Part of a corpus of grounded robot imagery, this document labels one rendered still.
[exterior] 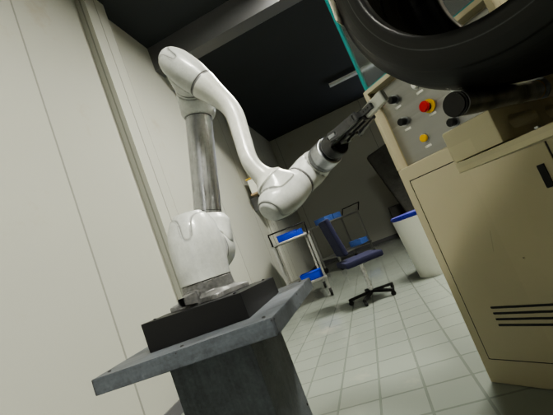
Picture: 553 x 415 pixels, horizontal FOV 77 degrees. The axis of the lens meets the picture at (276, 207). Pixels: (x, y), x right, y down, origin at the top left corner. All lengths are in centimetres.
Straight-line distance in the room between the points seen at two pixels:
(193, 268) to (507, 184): 102
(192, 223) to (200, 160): 33
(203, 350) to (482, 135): 70
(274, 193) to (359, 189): 837
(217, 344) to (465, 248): 100
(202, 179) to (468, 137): 88
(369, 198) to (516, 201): 803
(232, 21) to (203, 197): 348
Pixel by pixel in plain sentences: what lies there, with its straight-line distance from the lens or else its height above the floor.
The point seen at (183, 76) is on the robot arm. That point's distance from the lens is 125.
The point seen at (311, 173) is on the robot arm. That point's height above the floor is 95.
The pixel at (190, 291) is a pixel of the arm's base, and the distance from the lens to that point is 103.
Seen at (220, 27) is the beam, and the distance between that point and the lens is 459.
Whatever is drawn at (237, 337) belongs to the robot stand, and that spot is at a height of 63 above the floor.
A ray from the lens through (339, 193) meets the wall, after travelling 932.
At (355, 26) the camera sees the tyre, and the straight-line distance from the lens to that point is 81.
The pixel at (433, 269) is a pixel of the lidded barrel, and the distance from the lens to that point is 370.
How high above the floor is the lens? 78
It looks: 7 degrees up
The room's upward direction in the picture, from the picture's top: 22 degrees counter-clockwise
